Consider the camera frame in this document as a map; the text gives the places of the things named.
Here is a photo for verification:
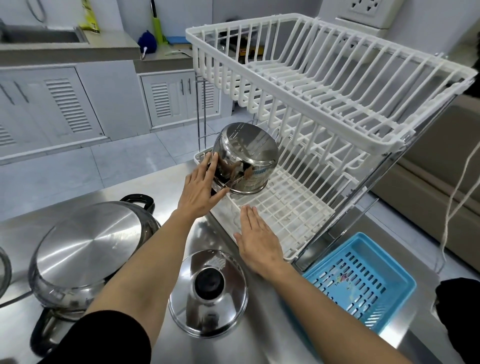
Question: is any steel lid with black knob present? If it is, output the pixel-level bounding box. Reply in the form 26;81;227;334
167;249;250;340

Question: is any white wall socket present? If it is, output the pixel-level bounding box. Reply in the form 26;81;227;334
335;0;406;38

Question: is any steel double sink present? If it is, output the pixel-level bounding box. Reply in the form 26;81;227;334
0;24;89;45

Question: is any white two-tier dish rack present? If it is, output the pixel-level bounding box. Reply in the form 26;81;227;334
185;13;479;263

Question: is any blue scrubber ball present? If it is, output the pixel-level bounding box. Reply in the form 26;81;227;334
137;29;158;60

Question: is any white louvred cabinet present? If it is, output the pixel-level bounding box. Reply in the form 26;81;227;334
137;69;233;132
0;59;151;166

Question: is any person's right hand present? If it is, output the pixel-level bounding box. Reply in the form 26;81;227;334
233;205;286;280

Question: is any person's right forearm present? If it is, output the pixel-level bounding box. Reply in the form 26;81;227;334
268;262;413;364

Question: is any wire mesh strainer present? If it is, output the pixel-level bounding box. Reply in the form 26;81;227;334
0;246;33;310

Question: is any grey kitchen counter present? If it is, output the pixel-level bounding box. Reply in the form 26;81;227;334
0;28;142;68
133;43;196;74

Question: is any person's left forearm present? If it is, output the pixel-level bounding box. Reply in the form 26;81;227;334
84;209;205;350

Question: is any black cloth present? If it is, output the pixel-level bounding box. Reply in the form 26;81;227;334
434;277;480;364

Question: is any green handled lighter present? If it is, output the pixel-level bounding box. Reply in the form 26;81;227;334
149;0;168;46

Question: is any beige sofa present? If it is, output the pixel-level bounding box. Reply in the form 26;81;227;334
369;93;480;273

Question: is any person's black left sleeve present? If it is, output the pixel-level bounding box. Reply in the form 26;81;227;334
39;310;153;364

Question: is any yellow dish soap pouch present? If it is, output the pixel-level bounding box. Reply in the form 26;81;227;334
78;0;101;35

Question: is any small steel pot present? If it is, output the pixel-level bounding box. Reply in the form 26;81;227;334
209;122;280;196

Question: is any person's left hand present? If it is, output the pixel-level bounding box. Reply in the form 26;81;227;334
176;151;230;220

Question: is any wide steel pan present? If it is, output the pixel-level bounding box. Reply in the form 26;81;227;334
28;193;162;357

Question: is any blue plastic basket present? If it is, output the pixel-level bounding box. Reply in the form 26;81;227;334
299;232;417;335

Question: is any white cord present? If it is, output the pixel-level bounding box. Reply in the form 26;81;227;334
434;140;480;275

